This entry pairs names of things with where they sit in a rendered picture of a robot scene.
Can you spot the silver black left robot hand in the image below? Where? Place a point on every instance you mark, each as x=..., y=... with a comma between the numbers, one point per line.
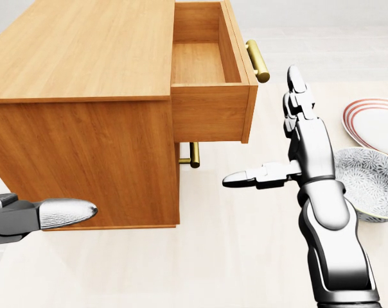
x=36, y=218

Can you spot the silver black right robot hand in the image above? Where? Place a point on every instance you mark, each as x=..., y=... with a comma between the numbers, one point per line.
x=314, y=150

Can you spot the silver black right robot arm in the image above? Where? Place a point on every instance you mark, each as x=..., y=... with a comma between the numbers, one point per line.
x=338, y=244

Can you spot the wooden cabinet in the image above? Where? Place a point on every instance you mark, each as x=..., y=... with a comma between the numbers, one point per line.
x=78, y=122

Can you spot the open wooden drawer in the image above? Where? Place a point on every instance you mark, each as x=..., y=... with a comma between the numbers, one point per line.
x=210, y=112

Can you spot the grey patterned bowl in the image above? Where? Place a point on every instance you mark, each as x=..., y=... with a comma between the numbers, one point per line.
x=370, y=183

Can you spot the white plate with red rings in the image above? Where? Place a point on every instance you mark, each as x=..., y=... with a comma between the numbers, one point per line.
x=374, y=125

